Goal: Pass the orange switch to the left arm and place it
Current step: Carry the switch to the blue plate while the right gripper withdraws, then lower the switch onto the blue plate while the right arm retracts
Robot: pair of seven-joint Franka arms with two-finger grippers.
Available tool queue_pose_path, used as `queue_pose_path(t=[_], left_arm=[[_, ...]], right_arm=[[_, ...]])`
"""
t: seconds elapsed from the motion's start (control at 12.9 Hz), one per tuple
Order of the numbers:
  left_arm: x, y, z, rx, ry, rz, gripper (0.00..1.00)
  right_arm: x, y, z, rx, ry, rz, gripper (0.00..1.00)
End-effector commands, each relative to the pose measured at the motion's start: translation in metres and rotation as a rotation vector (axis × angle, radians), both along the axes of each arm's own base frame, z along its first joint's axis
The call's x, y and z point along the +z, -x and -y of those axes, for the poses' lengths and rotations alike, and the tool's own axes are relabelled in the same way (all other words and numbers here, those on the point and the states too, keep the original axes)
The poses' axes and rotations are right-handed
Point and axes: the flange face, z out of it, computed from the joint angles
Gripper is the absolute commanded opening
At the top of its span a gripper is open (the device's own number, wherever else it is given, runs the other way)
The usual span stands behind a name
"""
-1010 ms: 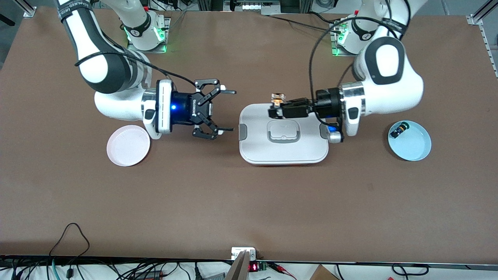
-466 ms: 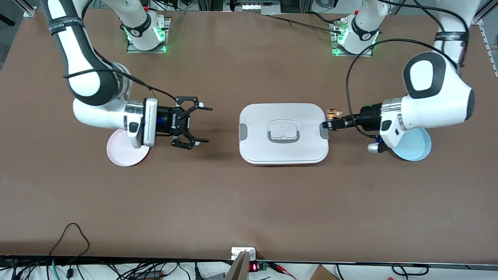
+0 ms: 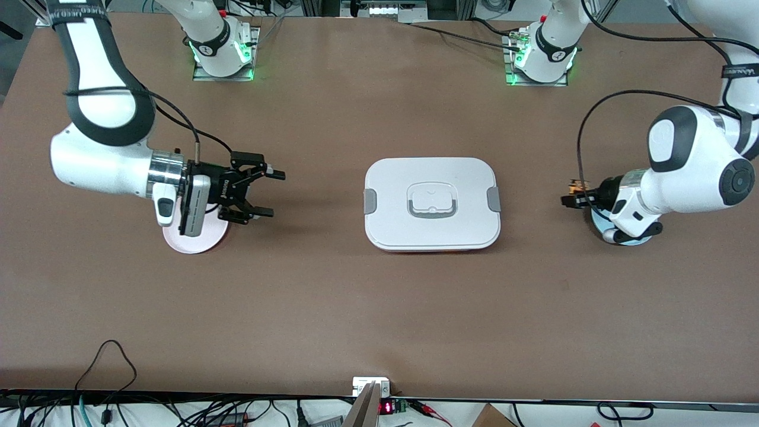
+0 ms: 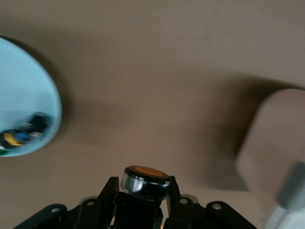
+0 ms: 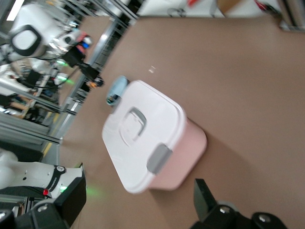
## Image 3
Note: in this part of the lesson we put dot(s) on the black power adapter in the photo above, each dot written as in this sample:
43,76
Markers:
228,419

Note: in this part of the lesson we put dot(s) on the pale pink round plate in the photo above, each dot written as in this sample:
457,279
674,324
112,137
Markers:
193,245

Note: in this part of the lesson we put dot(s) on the short aluminium profile end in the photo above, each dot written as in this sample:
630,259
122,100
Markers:
40,22

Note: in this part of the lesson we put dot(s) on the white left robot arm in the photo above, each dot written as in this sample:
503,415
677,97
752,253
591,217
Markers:
682,178

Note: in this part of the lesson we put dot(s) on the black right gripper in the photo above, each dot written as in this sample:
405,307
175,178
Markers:
225,188

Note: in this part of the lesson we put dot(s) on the white lidded box grey latches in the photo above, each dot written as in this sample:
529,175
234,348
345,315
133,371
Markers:
433,231

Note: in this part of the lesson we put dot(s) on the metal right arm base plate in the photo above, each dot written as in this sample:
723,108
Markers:
256,47

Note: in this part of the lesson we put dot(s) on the brown cardboard piece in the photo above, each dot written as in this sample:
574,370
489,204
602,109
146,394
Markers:
492,418

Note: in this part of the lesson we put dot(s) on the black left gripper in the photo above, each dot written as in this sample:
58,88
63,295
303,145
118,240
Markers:
604,193

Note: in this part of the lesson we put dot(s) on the red LED display module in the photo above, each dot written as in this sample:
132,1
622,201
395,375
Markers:
385,408

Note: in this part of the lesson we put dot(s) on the white bracket plate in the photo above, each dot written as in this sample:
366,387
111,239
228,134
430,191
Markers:
362,385

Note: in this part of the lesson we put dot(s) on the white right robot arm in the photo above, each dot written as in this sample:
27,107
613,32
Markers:
101,160

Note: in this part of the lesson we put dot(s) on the aluminium camera mount profile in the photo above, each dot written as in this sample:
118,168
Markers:
364,409

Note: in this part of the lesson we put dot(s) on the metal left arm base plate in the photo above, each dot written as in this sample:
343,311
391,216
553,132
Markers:
511,71

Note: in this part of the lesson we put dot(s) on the light blue round plate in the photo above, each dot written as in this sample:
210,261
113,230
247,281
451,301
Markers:
598,220

